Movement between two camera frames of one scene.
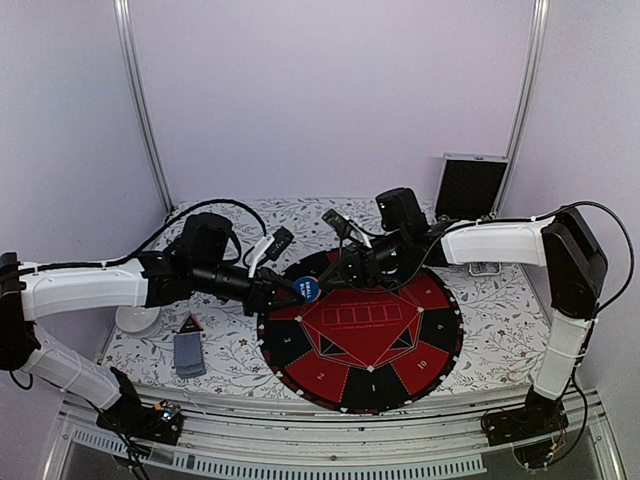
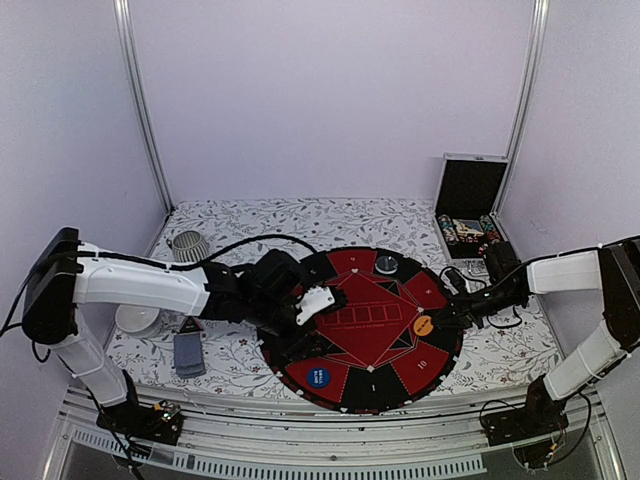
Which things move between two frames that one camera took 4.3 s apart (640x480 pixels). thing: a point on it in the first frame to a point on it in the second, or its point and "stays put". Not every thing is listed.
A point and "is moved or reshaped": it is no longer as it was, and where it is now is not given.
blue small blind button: [309, 287] is moved or reshaped
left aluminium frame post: [122, 15] stays put
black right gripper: [361, 265] to [464, 313]
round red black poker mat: [360, 351] stays put
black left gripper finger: [287, 281] to [322, 350]
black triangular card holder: [190, 325] stays put
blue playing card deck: [188, 355] stays put
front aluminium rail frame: [259, 443] stays put
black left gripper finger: [287, 302] to [303, 357]
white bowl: [138, 321] stays put
